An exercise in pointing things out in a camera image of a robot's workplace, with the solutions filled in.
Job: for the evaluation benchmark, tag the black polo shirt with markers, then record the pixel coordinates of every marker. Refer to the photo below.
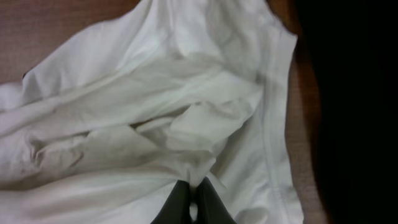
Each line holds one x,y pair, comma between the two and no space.
353,48

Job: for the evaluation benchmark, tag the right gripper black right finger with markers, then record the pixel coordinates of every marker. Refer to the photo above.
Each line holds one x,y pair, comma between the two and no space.
211,209

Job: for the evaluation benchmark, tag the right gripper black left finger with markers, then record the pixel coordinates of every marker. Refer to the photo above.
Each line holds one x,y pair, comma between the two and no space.
176,209

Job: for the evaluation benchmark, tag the white t-shirt black print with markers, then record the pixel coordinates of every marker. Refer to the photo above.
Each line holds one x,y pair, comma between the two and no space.
102,129

